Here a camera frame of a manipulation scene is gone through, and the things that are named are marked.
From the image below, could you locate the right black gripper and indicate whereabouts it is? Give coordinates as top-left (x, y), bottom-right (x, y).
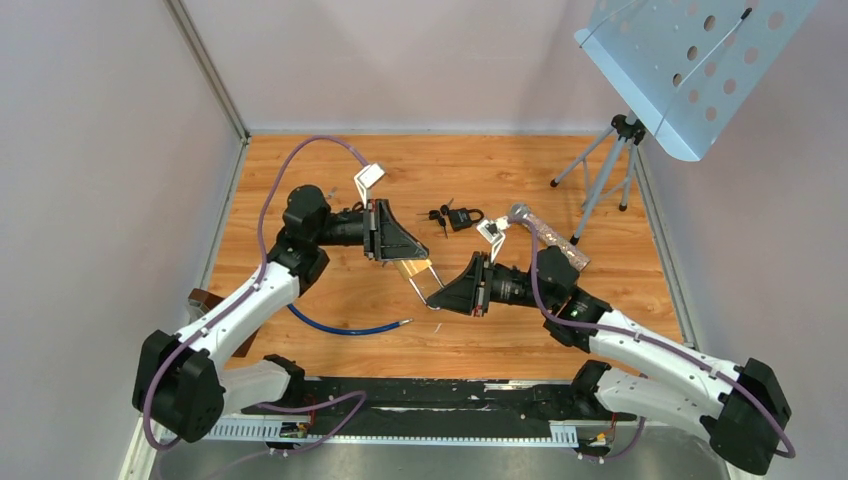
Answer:
top-left (425, 254), bottom-right (553, 320)

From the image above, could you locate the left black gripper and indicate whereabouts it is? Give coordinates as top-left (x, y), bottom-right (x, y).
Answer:
top-left (315, 199), bottom-right (429, 262)

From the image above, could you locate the brass padlock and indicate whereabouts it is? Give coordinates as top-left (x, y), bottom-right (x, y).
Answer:
top-left (392, 259), bottom-right (445, 311)

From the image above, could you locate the small black padlock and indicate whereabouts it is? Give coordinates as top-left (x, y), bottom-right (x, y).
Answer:
top-left (446, 208), bottom-right (484, 232)

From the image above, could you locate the blue cable lock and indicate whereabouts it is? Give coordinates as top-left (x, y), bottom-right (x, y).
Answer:
top-left (287, 304), bottom-right (413, 337)

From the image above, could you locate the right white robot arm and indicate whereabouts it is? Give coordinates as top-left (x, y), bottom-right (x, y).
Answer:
top-left (426, 247), bottom-right (794, 476)

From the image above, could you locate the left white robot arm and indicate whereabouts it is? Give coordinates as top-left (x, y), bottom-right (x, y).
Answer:
top-left (132, 185), bottom-right (429, 442)

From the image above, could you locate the glitter microphone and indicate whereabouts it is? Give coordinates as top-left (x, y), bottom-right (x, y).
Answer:
top-left (509, 203), bottom-right (590, 272)

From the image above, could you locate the brown wooden block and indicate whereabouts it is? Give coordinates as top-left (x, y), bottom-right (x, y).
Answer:
top-left (187, 287), bottom-right (260, 359)

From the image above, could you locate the blue music stand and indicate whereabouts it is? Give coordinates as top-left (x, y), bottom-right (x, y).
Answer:
top-left (549, 0), bottom-right (820, 246)

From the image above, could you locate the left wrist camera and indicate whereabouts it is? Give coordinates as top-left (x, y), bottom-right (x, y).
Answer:
top-left (353, 163), bottom-right (385, 206)

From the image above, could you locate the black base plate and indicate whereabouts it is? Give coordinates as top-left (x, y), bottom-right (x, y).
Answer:
top-left (275, 377), bottom-right (613, 439)

